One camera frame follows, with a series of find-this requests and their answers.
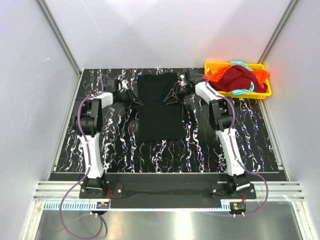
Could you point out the orange t shirt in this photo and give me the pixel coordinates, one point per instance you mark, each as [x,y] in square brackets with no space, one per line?
[235,70]

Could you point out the aluminium frame post right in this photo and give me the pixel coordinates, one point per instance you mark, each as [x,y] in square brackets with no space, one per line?
[289,10]

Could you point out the yellow plastic bin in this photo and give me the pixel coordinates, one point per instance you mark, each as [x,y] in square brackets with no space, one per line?
[214,66]

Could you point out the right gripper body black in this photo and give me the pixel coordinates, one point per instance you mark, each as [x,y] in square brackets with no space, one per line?
[183,91]

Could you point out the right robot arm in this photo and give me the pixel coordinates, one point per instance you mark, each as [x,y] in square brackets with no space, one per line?
[222,119]

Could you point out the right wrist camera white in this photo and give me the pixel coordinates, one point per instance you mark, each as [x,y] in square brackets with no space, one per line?
[182,80]

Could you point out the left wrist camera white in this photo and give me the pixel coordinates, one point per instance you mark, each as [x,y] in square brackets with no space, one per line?
[123,85]

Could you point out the black t shirt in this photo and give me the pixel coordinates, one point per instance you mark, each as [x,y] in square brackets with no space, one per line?
[158,121]

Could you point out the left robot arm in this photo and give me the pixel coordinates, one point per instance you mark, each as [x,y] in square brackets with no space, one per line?
[87,121]

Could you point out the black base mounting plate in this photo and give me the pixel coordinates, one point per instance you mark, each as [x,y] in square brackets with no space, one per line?
[217,179]

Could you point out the aluminium frame post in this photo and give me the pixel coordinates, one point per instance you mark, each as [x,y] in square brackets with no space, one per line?
[289,10]
[58,35]

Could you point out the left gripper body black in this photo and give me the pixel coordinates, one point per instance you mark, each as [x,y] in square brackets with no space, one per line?
[124,97]

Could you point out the white slotted cable duct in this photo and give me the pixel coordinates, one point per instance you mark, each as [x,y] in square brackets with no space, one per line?
[94,205]

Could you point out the teal t shirt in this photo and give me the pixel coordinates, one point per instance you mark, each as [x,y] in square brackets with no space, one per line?
[243,90]

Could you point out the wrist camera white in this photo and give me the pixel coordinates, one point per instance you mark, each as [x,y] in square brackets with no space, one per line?
[123,85]
[182,80]

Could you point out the dark red t shirt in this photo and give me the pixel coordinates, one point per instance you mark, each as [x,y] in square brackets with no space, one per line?
[229,83]

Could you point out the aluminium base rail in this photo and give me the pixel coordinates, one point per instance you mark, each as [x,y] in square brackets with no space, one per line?
[276,190]

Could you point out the aluminium frame post left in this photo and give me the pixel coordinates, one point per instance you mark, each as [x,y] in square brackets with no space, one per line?
[58,35]

